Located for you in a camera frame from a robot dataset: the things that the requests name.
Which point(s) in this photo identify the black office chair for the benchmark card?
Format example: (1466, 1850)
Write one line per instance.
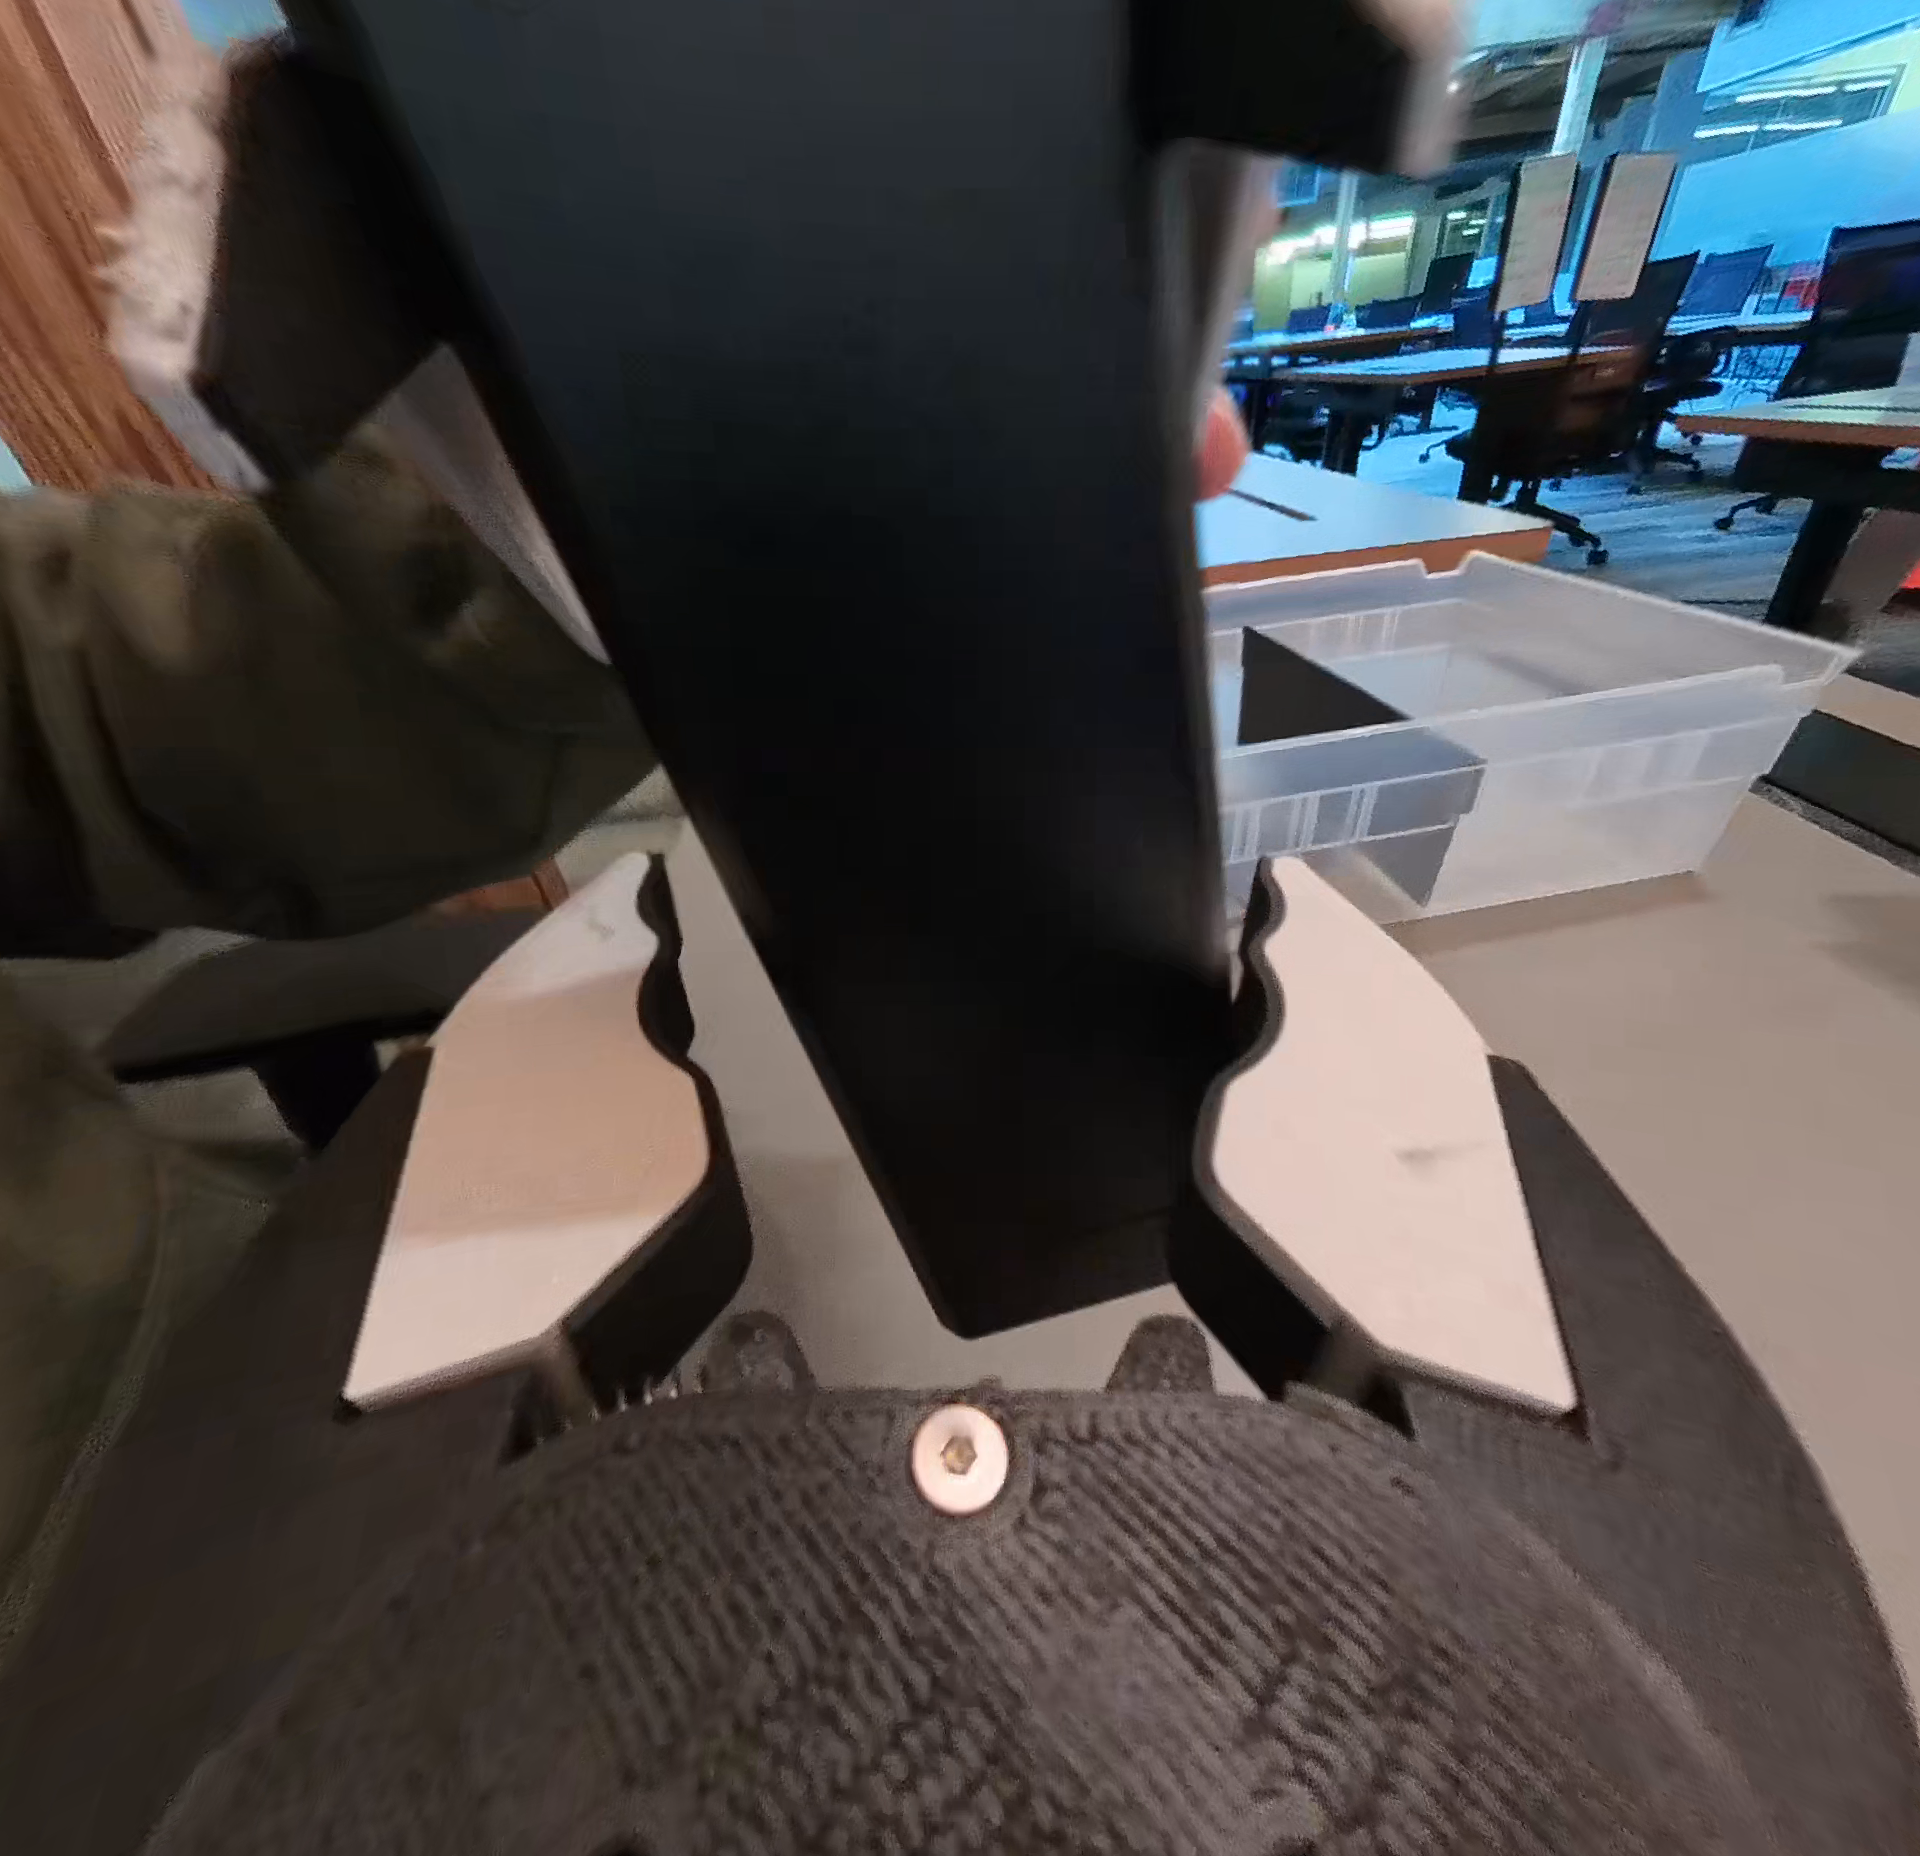
(1860, 310)
(1576, 400)

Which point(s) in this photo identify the background document stand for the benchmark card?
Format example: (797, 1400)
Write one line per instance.
(1539, 228)
(1627, 223)

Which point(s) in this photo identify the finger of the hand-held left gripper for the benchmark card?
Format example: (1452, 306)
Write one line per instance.
(285, 310)
(1292, 57)

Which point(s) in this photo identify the black rectangular box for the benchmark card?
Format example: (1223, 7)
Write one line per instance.
(840, 538)

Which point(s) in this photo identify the wood edged side table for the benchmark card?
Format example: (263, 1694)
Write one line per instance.
(1799, 425)

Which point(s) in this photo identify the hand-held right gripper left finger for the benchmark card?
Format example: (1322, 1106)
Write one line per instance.
(526, 1166)

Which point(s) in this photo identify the clear plastic bin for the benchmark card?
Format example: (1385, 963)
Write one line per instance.
(1650, 773)

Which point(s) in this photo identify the black bin divider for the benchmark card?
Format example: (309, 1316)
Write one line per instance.
(1298, 693)

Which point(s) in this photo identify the person's olive jacket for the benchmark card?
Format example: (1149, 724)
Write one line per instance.
(92, 1286)

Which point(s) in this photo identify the grey desk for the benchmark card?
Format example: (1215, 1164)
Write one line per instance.
(1724, 1062)

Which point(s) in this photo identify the person's left hand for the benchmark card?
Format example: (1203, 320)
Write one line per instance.
(1223, 452)

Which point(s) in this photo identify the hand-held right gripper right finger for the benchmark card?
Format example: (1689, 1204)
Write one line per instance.
(1380, 1166)

